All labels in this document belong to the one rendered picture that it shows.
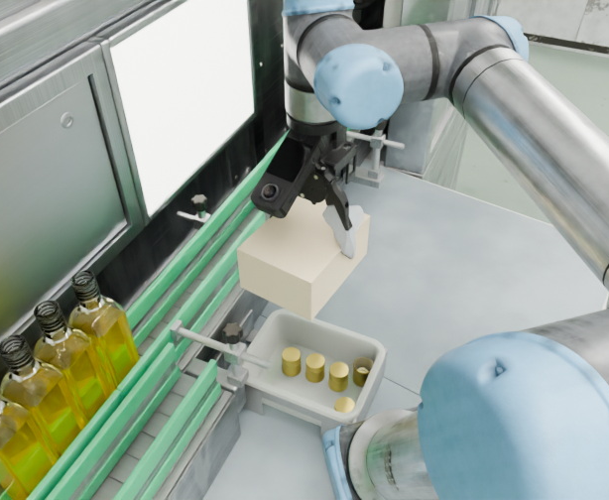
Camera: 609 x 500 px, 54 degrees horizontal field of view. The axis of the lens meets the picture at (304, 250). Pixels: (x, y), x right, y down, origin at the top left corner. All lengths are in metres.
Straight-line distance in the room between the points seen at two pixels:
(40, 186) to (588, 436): 0.75
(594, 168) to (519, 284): 0.89
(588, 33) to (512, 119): 3.79
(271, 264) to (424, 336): 0.50
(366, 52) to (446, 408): 0.34
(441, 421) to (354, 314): 0.88
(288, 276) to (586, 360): 0.51
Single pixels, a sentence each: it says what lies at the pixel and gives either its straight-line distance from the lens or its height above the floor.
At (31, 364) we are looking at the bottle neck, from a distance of 0.77.
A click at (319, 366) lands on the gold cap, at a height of 0.81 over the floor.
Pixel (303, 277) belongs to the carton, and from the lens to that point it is 0.77.
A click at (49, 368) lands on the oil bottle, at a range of 0.79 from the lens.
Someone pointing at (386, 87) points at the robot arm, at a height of 1.41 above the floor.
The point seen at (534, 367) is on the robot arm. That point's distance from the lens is 0.32.
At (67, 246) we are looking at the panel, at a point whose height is 1.07.
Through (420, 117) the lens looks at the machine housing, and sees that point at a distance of 1.53.
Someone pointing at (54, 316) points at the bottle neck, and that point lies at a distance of 0.77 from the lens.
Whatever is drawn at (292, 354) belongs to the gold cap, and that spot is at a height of 0.81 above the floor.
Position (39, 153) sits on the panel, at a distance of 0.88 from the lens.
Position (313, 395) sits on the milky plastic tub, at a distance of 1.08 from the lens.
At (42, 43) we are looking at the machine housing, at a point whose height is 1.36.
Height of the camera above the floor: 1.67
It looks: 43 degrees down
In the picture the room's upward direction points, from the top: straight up
